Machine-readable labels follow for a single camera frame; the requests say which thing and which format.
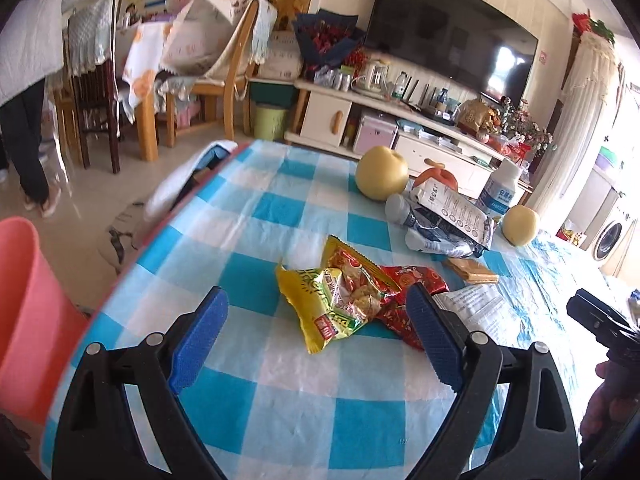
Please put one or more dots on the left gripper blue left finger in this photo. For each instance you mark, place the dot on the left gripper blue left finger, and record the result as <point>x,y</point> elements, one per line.
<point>196,338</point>

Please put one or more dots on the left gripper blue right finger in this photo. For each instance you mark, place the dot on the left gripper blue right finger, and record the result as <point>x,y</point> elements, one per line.
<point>441,334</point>

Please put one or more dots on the crushed white blue bottle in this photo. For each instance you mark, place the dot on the crushed white blue bottle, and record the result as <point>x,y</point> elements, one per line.
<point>428,233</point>

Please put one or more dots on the yellow snack bag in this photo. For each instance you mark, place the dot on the yellow snack bag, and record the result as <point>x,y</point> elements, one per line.
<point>335,300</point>

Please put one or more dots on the white milk carton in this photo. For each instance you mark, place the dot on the white milk carton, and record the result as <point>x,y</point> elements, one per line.
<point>460,215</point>

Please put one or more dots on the pink trash bucket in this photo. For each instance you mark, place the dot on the pink trash bucket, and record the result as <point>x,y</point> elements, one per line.
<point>40,327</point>

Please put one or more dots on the right hand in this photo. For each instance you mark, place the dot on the right hand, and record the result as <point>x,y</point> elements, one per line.
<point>599,408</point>

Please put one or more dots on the white printed paper sheet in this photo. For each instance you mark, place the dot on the white printed paper sheet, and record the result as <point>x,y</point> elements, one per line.
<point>482,307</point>

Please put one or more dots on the cat print stool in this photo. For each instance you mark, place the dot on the cat print stool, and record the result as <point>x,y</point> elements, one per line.
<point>121,240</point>

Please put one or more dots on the blue white checkered tablecloth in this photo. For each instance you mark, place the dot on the blue white checkered tablecloth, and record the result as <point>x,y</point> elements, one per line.
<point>280,325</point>

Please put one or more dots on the yellow pear right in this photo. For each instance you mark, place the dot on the yellow pear right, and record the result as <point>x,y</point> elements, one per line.
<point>520,225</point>

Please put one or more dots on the yellow pear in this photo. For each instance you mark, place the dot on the yellow pear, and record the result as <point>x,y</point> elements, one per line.
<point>380,173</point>
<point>520,225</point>

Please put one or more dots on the white yogurt drink bottle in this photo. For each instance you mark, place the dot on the white yogurt drink bottle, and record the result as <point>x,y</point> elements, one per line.
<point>498,193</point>

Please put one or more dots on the red apple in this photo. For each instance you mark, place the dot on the red apple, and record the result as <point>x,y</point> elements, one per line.
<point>439,174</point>

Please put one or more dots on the yellow pear left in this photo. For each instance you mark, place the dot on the yellow pear left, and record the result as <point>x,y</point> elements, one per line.
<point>380,173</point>

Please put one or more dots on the white washing machine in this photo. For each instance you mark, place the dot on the white washing machine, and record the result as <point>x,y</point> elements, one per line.
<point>608,237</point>

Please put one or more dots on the green waste bin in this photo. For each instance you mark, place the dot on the green waste bin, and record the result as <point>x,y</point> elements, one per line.
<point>270,122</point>

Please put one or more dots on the pink storage box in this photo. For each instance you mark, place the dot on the pink storage box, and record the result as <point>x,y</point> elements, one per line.
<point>375,129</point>

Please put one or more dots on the cream tv cabinet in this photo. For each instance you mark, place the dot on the cream tv cabinet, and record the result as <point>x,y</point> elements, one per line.
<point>348,123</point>

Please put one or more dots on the electric glass kettle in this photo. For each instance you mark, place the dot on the electric glass kettle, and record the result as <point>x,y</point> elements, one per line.
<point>374,78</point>

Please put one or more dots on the wooden chair with cover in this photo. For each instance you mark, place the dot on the wooden chair with cover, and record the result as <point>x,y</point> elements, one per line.
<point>212,50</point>

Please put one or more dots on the dining table with cloth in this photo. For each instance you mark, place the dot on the dining table with cloth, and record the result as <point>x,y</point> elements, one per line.
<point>138,55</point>

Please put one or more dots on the dark flower bouquet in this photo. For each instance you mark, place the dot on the dark flower bouquet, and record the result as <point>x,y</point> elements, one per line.
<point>326,39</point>

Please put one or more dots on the dark wooden chair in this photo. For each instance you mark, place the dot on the dark wooden chair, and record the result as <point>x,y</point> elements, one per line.
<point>90,49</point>

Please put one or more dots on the white lace covered column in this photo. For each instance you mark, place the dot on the white lace covered column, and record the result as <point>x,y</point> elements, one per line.
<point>589,96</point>

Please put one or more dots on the black flat television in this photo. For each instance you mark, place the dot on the black flat television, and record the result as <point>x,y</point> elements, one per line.
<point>468,41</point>

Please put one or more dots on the person in white jacket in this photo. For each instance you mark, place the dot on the person in white jacket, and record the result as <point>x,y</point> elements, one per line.
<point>31,50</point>

